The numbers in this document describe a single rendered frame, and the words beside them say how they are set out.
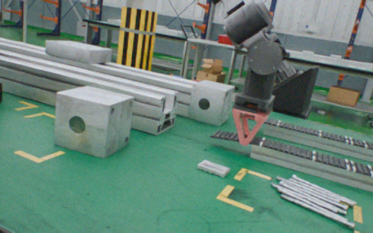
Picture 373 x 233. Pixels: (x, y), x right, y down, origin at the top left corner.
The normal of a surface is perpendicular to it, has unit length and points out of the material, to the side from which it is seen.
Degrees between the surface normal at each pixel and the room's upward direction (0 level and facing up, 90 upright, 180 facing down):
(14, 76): 90
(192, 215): 0
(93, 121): 90
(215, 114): 90
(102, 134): 90
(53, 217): 0
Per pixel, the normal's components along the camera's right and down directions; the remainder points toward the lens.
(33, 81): -0.36, 0.20
